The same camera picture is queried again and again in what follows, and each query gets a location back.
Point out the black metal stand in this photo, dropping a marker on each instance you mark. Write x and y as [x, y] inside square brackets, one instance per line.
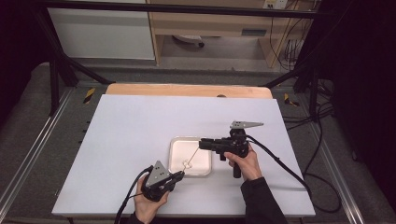
[313, 90]
[54, 84]

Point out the chair base with caster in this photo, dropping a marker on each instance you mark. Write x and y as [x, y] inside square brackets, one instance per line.
[188, 39]

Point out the thin wooden skewer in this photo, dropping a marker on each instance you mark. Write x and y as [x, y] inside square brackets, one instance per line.
[193, 156]

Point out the white cabinet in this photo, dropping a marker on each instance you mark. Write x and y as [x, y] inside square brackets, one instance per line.
[99, 34]

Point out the dark curtain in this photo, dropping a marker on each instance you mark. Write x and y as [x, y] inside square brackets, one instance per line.
[15, 46]
[367, 77]

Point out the person's left hand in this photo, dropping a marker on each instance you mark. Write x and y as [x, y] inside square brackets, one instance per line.
[146, 208]

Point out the square metal tray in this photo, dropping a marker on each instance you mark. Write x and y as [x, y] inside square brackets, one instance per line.
[180, 152]

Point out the aluminium floor rail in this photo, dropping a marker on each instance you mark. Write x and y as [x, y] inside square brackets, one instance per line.
[339, 177]
[31, 149]

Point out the person's right hand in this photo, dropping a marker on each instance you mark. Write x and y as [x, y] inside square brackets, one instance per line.
[249, 168]

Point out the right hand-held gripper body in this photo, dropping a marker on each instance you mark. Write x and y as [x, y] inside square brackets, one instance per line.
[236, 144]

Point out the light wooden desk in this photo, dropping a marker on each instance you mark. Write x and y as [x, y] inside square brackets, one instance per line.
[202, 23]

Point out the white wall outlet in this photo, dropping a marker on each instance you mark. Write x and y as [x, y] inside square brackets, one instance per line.
[275, 3]

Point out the black metal crossbar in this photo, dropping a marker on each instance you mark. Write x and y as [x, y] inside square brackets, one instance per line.
[186, 8]

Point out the wooden table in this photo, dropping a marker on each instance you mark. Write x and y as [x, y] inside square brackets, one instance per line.
[171, 90]

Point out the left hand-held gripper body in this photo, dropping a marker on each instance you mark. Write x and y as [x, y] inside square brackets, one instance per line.
[157, 179]

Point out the white board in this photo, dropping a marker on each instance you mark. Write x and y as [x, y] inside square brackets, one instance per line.
[124, 124]

